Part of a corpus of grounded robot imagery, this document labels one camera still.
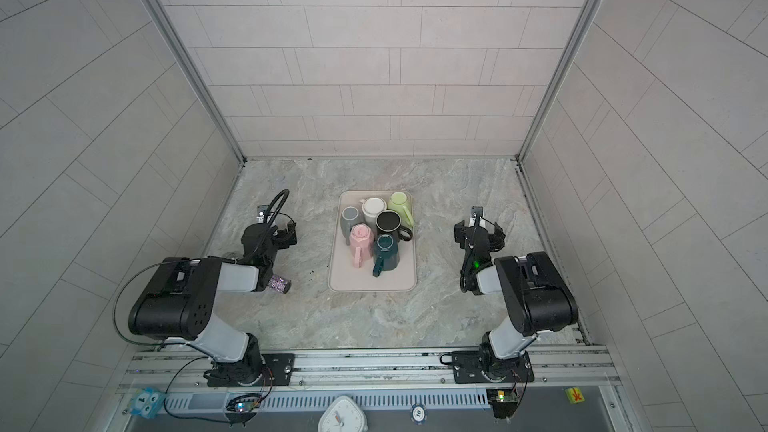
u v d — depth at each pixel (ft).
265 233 2.60
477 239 2.25
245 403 2.10
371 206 3.08
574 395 2.19
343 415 2.08
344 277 2.83
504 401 2.23
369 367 2.37
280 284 2.65
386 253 2.69
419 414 2.15
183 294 1.50
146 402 2.14
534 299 1.48
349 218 2.91
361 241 2.75
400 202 3.01
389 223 2.86
